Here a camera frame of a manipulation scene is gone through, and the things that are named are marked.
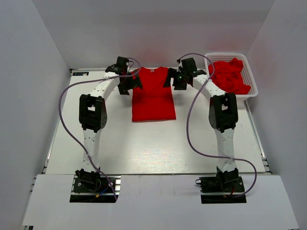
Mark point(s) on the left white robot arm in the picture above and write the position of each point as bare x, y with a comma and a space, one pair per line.
92, 106

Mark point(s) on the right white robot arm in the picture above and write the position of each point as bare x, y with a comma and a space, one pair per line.
223, 113

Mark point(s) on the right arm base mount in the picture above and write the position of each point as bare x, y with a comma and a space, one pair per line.
213, 193

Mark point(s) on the red t shirts in basket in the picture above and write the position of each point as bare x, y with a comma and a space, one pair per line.
227, 76

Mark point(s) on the blue label sticker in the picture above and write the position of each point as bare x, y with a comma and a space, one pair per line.
80, 73

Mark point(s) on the white plastic basket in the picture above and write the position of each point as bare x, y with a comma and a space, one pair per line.
246, 72

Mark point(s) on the red t shirt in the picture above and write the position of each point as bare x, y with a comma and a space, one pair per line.
152, 102

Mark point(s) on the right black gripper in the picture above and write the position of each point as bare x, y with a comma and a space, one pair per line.
179, 86

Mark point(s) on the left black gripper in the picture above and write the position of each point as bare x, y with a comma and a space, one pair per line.
135, 82

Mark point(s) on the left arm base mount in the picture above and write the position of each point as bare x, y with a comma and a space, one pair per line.
92, 187

